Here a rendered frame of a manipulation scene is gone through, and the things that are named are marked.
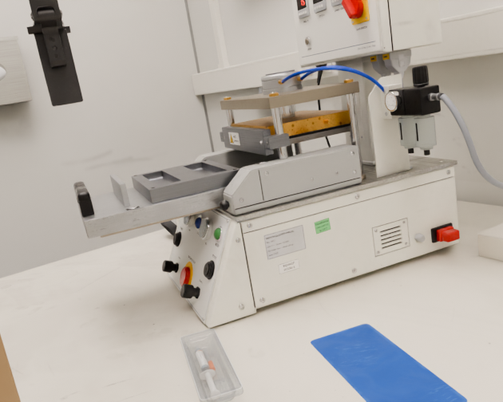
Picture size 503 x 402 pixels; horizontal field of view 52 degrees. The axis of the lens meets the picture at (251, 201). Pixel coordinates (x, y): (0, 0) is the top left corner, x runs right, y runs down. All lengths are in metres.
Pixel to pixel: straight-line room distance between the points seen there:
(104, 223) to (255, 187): 0.25
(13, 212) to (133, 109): 0.68
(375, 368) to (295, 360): 0.11
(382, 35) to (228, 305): 0.54
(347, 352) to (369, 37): 0.56
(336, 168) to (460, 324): 0.32
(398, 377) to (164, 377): 0.33
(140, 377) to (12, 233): 1.62
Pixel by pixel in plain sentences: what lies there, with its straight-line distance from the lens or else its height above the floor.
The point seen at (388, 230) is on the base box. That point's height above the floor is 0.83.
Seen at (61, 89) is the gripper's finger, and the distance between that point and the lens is 0.55.
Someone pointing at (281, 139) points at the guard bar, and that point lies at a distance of 0.90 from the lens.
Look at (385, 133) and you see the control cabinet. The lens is 0.99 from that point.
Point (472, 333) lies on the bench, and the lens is 0.81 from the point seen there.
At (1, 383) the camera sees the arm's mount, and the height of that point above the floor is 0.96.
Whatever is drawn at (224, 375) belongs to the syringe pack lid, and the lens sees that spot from 0.72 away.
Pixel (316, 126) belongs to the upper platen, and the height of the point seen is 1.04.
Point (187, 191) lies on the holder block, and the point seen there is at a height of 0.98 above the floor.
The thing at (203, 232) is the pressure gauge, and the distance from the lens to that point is 0.94.
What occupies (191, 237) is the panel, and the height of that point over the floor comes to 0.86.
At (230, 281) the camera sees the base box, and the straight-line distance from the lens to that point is 0.88.
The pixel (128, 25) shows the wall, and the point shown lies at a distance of 2.48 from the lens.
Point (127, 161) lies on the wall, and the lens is 2.43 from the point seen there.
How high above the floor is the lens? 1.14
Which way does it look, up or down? 13 degrees down
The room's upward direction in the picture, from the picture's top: 10 degrees counter-clockwise
